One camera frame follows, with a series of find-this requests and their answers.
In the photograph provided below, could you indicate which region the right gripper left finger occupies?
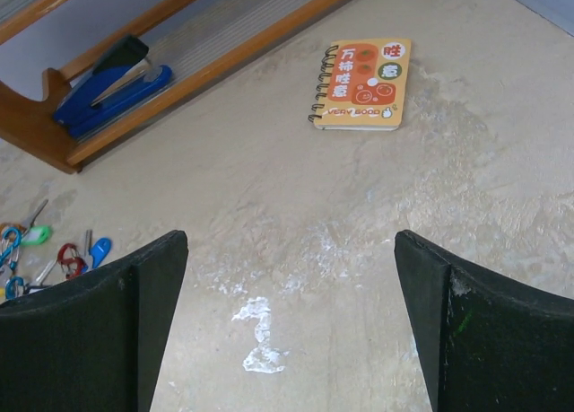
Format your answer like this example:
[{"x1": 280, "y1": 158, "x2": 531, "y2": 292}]
[{"x1": 1, "y1": 230, "x2": 187, "y2": 411}]

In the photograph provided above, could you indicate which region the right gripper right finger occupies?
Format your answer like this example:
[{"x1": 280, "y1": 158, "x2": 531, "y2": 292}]
[{"x1": 394, "y1": 230, "x2": 573, "y2": 411}]

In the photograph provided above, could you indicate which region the key with blue tag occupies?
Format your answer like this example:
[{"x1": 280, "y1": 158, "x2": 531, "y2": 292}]
[{"x1": 83, "y1": 230, "x2": 112, "y2": 273}]

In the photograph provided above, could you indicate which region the red carabiner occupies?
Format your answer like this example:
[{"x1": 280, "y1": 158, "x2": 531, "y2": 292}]
[{"x1": 57, "y1": 243, "x2": 87, "y2": 280}]

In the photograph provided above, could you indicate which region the blue carabiner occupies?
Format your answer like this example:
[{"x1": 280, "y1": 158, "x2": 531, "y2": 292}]
[
  {"x1": 1, "y1": 229, "x2": 22, "y2": 271},
  {"x1": 4, "y1": 276, "x2": 26, "y2": 300}
]

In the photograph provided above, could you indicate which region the key with green tag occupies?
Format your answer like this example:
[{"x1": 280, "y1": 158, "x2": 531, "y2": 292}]
[{"x1": 21, "y1": 199, "x2": 52, "y2": 246}]

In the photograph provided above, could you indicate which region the orange carabiner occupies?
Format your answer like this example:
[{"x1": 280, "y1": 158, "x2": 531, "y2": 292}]
[{"x1": 0, "y1": 223, "x2": 26, "y2": 234}]

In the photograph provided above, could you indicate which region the blue stapler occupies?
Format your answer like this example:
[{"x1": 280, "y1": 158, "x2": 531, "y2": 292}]
[{"x1": 52, "y1": 34, "x2": 172, "y2": 138}]

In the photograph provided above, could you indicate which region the orange spiral notebook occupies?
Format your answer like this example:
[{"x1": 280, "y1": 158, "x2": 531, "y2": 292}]
[{"x1": 308, "y1": 38, "x2": 412, "y2": 131}]

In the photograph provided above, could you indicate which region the wooden shelf rack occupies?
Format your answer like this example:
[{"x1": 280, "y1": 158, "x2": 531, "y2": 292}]
[{"x1": 1, "y1": 0, "x2": 352, "y2": 174}]

